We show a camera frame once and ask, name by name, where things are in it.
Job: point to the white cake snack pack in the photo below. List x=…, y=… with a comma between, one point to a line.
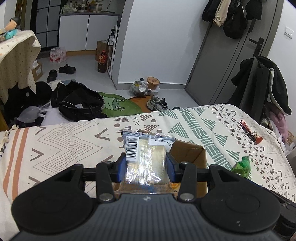
x=145, y=156

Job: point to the black jacket on chair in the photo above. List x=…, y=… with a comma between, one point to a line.
x=258, y=80

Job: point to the white kitchen cabinet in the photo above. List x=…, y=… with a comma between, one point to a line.
x=82, y=31

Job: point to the brown cardboard box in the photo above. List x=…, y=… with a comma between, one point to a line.
x=181, y=154

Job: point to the dotted cloth covered table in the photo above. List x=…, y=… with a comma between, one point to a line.
x=17, y=57

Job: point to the black shoe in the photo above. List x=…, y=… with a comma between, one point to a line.
x=66, y=69
x=52, y=75

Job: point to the pink clothing pile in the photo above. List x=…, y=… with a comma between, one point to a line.
x=278, y=118

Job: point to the cartoon doll figure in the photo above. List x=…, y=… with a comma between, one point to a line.
x=11, y=29

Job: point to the green crocodile rug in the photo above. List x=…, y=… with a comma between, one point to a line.
x=116, y=105

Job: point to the black clothes on floor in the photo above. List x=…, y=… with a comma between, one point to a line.
x=52, y=103

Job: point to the hanging dark clothes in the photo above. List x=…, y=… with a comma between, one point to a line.
x=232, y=16

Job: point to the plastic bag on floor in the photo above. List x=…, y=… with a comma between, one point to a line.
x=139, y=88

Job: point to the brown lidded pot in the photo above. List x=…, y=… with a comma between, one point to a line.
x=152, y=83

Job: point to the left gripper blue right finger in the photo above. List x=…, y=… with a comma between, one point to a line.
x=184, y=173

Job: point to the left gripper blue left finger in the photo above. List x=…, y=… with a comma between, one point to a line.
x=107, y=173

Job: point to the water bottle pack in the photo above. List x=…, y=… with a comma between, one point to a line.
x=57, y=55

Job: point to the black spray bottle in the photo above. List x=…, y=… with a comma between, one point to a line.
x=111, y=38

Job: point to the grey sneaker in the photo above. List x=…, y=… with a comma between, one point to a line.
x=157, y=104

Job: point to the grey door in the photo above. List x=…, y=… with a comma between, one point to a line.
x=219, y=57

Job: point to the green candy wrapper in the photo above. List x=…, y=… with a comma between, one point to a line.
x=242, y=168

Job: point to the patterned bed blanket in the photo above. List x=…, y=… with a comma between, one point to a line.
x=220, y=134

